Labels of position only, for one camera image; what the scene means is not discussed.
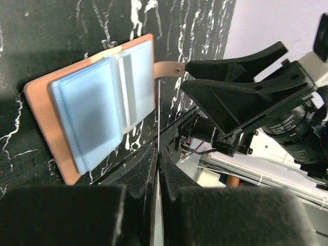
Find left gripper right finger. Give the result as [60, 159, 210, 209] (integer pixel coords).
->
[158, 150, 317, 245]

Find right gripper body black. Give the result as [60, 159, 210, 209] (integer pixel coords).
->
[191, 61, 327, 179]

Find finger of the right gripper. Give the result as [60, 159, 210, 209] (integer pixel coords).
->
[181, 79, 272, 136]
[185, 42, 288, 82]

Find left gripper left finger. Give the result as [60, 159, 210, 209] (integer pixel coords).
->
[1, 147, 158, 245]

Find white card black stripe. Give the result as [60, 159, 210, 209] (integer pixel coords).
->
[150, 79, 163, 245]

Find white card magnetic stripe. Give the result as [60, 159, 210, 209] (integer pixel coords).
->
[117, 41, 154, 133]

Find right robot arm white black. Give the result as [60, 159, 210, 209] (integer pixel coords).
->
[181, 40, 327, 190]

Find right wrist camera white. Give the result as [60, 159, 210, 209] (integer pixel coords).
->
[299, 12, 327, 88]

